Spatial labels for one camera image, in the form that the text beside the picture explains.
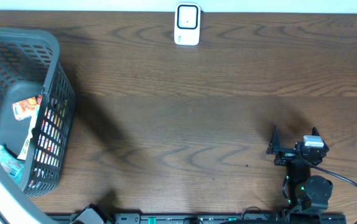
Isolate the yellow chips bag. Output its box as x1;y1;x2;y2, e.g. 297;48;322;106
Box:
17;95;43;161

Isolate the orange tissue pack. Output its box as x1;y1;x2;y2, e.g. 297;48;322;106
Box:
12;97;37;121

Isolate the teal wet wipes pack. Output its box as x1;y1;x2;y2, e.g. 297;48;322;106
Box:
0;145;25;184

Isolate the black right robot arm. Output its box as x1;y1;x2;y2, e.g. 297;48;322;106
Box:
266;126;333;213

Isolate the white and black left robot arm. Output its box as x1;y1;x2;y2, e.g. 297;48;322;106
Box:
0;163;62;224

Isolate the white barcode scanner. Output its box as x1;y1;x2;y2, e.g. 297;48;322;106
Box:
174;2;202;45

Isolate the grey plastic shopping basket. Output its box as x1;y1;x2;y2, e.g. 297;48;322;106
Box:
0;27;75;196

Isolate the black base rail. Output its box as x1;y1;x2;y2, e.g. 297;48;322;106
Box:
101;212;347;224

